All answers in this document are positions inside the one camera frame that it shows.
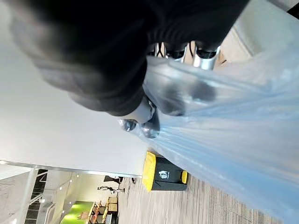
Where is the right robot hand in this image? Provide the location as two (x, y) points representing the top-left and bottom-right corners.
(9, 0), (249, 139)

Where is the translucent blue garbage bag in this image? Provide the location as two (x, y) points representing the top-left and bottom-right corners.
(140, 6), (299, 222)

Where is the black trash can yellow lid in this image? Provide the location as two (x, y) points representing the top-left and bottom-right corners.
(142, 151), (188, 193)

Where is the humanoid robot in background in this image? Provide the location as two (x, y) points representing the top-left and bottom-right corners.
(97, 185), (125, 194)

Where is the black staircase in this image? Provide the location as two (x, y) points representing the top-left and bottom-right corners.
(24, 169), (49, 224)

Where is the wooden shelf rack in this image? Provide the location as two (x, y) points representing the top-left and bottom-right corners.
(88, 196), (119, 224)

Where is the green mat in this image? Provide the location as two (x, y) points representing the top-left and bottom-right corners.
(59, 201), (95, 224)

